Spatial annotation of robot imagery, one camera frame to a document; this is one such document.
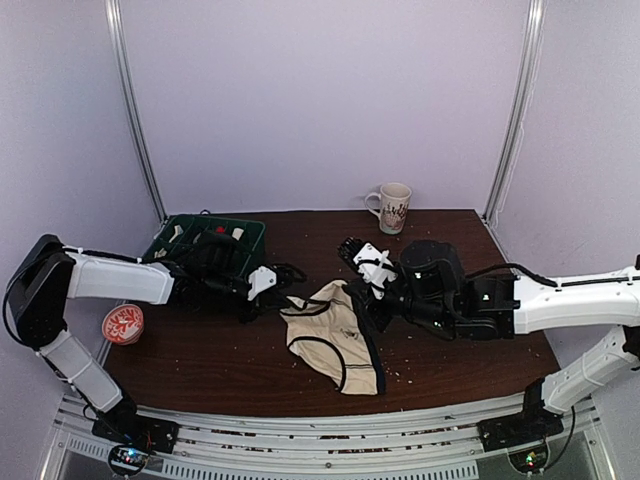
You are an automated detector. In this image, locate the green compartment tray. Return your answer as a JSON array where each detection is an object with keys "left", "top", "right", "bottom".
[{"left": 143, "top": 214, "right": 266, "bottom": 274}]

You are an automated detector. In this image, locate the white patterned ceramic mug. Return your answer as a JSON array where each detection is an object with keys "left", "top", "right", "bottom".
[{"left": 364, "top": 182, "right": 412, "bottom": 235}]

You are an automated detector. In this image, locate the cream underwear navy trim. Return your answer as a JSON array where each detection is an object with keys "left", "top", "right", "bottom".
[{"left": 280, "top": 280, "right": 386, "bottom": 396}]

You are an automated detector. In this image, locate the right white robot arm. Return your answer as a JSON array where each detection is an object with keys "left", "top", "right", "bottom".
[{"left": 338, "top": 238, "right": 639, "bottom": 442}]

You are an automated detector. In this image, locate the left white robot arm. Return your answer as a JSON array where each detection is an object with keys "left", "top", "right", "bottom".
[{"left": 1, "top": 234, "right": 275, "bottom": 444}]

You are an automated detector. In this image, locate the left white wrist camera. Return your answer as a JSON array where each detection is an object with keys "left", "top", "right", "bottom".
[{"left": 247, "top": 266, "right": 277, "bottom": 301}]

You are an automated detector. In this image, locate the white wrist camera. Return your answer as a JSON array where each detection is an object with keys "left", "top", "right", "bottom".
[
  {"left": 338, "top": 237, "right": 399, "bottom": 300},
  {"left": 247, "top": 266, "right": 277, "bottom": 301}
]

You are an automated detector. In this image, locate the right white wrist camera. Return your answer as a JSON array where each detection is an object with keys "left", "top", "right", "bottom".
[{"left": 338, "top": 237, "right": 399, "bottom": 300}]

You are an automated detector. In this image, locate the right aluminium frame post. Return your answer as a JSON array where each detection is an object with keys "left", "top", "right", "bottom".
[{"left": 483, "top": 0, "right": 547, "bottom": 225}]

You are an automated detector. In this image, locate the aluminium frame post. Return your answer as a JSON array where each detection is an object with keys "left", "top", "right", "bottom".
[
  {"left": 483, "top": 0, "right": 547, "bottom": 225},
  {"left": 104, "top": 0, "right": 167, "bottom": 221}
]

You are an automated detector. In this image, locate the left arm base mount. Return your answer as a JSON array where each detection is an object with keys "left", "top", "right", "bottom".
[{"left": 91, "top": 416, "right": 179, "bottom": 454}]

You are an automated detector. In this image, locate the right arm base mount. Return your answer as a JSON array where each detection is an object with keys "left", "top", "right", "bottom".
[{"left": 477, "top": 413, "right": 564, "bottom": 452}]

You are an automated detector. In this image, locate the left aluminium frame post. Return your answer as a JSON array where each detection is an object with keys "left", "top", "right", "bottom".
[{"left": 104, "top": 0, "right": 167, "bottom": 221}]

